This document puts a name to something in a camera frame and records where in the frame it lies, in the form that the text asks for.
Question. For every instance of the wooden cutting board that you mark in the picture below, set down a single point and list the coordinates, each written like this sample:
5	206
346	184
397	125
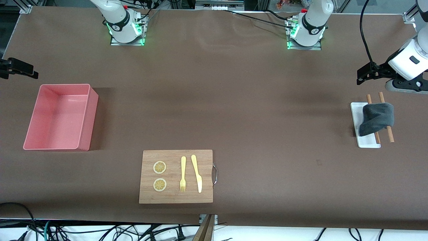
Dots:
174	197

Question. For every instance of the grey metal box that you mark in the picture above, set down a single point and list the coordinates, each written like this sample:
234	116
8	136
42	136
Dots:
217	5

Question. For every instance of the aluminium frame profile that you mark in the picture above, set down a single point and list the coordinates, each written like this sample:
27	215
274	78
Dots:
413	13

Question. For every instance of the yellow plastic knife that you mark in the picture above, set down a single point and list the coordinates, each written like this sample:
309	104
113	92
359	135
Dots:
197	174

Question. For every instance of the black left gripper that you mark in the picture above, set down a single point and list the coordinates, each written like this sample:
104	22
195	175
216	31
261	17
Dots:
382	69

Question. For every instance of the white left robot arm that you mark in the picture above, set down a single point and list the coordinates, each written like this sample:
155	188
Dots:
312	20

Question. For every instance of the pink plastic bin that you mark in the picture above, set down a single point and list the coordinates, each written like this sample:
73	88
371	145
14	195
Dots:
57	117

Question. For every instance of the white rectangular tray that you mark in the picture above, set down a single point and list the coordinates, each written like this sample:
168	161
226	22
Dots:
356	113

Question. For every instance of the black power plug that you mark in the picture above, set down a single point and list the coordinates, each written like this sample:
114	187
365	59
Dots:
181	234

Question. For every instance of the grey and pink cloth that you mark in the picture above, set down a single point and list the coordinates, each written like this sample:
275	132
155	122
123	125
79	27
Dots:
376	117

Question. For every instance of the wooden beam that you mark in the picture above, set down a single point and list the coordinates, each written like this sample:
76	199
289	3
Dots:
205	232

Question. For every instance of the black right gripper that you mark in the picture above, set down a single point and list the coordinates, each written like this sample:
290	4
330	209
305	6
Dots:
7	67

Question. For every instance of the aluminium frame enclosure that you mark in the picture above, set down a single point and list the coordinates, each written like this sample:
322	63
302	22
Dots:
25	6

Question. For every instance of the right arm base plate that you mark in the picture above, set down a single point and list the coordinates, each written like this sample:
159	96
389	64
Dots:
142	30

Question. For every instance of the yellow plastic fork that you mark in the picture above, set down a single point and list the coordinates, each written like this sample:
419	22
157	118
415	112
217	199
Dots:
183	170

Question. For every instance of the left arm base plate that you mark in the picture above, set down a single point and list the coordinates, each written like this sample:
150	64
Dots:
306	48

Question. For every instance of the yellow lemon slice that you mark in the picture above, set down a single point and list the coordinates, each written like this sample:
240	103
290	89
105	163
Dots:
159	185
159	167

